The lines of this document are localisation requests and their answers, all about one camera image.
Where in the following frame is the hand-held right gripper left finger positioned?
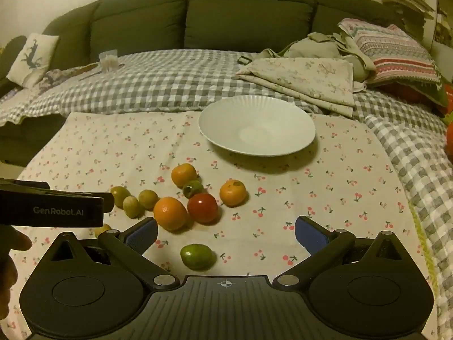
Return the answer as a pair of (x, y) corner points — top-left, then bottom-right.
(46, 218), (180, 291)

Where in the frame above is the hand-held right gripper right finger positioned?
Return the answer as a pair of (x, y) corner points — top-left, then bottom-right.
(273, 215), (407, 291)

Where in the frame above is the large orange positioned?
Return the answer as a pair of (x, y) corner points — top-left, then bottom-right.
(153, 196), (188, 231)

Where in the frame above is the large green fruit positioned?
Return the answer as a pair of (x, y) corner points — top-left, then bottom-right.
(180, 243), (216, 270)

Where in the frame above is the red tomato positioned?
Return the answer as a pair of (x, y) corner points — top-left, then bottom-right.
(187, 193), (219, 224)

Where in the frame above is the small green fruit with calyx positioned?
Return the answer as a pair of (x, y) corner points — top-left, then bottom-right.
(183, 180), (204, 199)

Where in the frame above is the small orange tangerine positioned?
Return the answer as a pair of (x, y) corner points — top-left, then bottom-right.
(219, 180), (247, 207)
(171, 163), (198, 187)

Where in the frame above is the white ribbed plate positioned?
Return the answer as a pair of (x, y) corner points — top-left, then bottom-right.
(198, 95), (317, 157)

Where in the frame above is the person's left hand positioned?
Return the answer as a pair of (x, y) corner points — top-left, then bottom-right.
(0, 225), (33, 321)

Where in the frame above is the cherry print cloth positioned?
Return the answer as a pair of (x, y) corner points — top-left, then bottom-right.
(0, 111), (443, 340)

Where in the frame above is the patterned purple cloth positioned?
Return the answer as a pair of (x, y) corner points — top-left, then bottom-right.
(33, 65), (100, 91)

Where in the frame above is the white pillow with animal print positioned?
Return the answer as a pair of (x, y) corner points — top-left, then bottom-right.
(6, 33), (60, 89)

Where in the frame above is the clear plastic container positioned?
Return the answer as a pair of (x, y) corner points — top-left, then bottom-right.
(98, 50), (119, 72)

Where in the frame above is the folded floral cloth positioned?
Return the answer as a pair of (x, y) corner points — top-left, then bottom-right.
(235, 57), (356, 119)

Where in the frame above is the orange round object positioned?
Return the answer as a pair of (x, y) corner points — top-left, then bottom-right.
(444, 120), (453, 163)

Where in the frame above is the red cushion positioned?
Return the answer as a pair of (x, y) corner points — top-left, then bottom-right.
(382, 81), (436, 105)

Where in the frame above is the beige garment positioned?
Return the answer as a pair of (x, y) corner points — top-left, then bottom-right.
(260, 32), (377, 82)

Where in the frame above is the orange package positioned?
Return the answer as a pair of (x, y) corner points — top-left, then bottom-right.
(441, 84), (453, 116)

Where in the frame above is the striped patterned pillow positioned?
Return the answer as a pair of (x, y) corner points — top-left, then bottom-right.
(338, 18), (448, 107)

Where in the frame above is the green sofa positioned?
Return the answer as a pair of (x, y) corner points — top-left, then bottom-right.
(0, 0), (430, 167)

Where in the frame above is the stack of papers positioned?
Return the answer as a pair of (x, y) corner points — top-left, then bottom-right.
(381, 0), (436, 20)

